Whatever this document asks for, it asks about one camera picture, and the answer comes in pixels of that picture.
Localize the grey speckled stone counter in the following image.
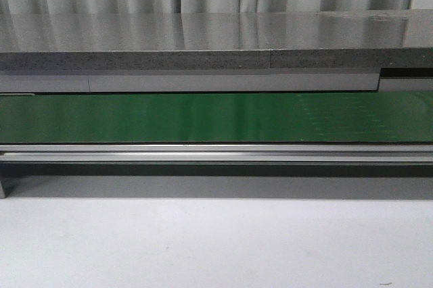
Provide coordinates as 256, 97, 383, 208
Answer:
1, 10, 432, 94

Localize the aluminium conveyor frame rail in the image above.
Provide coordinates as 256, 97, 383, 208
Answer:
1, 144, 432, 200

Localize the green conveyor belt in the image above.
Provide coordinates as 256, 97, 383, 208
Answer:
1, 92, 432, 143

